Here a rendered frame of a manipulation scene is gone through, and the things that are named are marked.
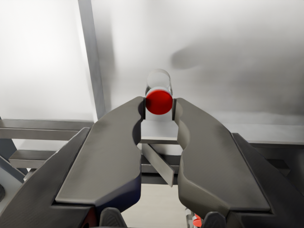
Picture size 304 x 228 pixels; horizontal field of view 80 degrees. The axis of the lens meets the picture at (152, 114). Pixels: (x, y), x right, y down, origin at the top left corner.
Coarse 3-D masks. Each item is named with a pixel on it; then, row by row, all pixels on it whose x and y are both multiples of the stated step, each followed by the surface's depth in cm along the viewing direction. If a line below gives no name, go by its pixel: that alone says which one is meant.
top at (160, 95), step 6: (156, 90) 13; (162, 90) 13; (150, 96) 13; (156, 96) 13; (162, 96) 13; (168, 96) 13; (150, 102) 13; (156, 102) 13; (162, 102) 13; (168, 102) 13; (150, 108) 13; (156, 108) 13; (162, 108) 13; (168, 108) 13; (156, 114) 14
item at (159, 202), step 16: (144, 176) 27; (160, 176) 27; (176, 176) 27; (144, 192) 32; (160, 192) 32; (176, 192) 32; (128, 208) 35; (144, 208) 35; (160, 208) 35; (176, 208) 34; (128, 224) 38; (144, 224) 38; (160, 224) 38; (176, 224) 38
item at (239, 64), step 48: (96, 0) 17; (144, 0) 17; (192, 0) 17; (240, 0) 16; (288, 0) 16; (96, 48) 19; (144, 48) 19; (192, 48) 19; (240, 48) 19; (288, 48) 19; (96, 96) 19; (144, 96) 22; (192, 96) 22; (240, 96) 22; (288, 96) 21
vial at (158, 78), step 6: (150, 72) 16; (156, 72) 16; (162, 72) 16; (150, 78) 15; (156, 78) 14; (162, 78) 14; (168, 78) 15; (150, 84) 14; (156, 84) 14; (162, 84) 14; (168, 84) 14; (150, 90) 13; (168, 90) 13
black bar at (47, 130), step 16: (0, 128) 23; (16, 128) 23; (32, 128) 23; (48, 128) 23; (64, 128) 23; (80, 128) 23; (176, 144) 24; (256, 144) 23; (272, 144) 23; (288, 144) 23
